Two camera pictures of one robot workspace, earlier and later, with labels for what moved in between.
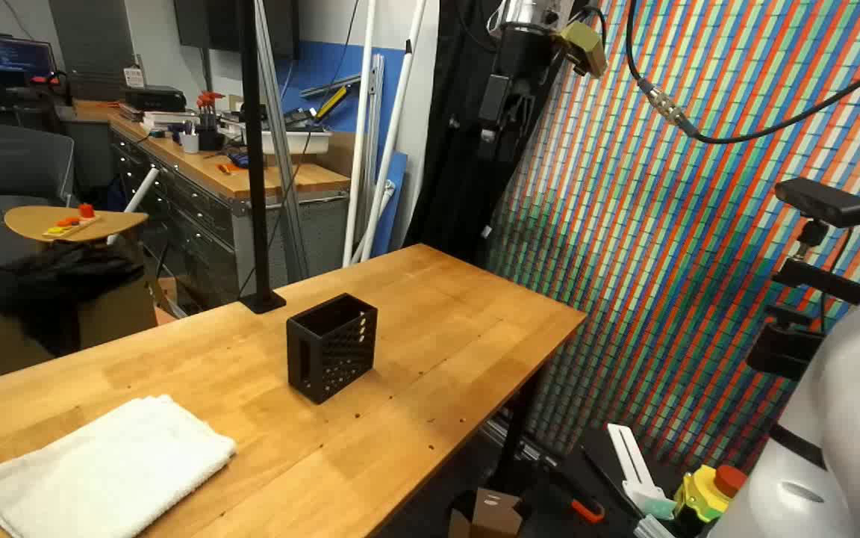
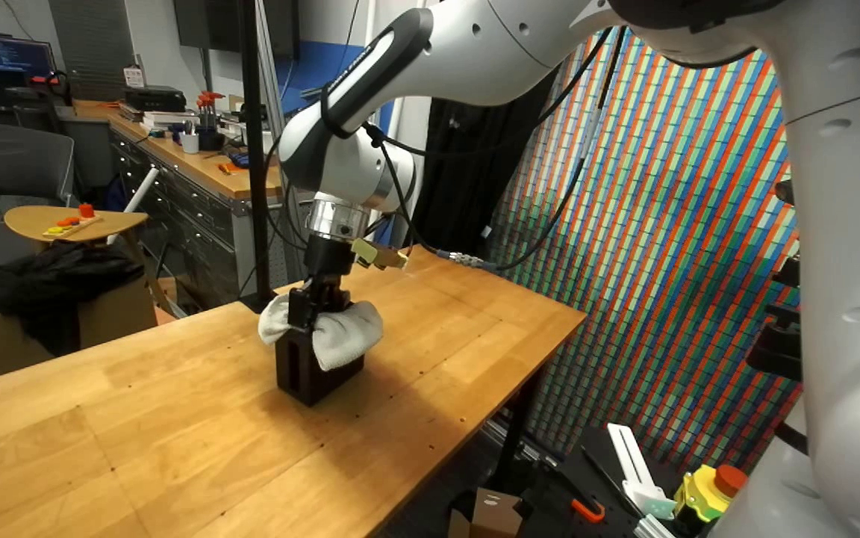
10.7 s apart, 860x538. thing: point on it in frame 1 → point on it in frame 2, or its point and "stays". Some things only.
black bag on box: x=43 y=288 stays
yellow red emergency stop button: x=708 y=491 stays
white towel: x=103 y=479 → x=338 y=336
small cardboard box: x=494 y=516 stays
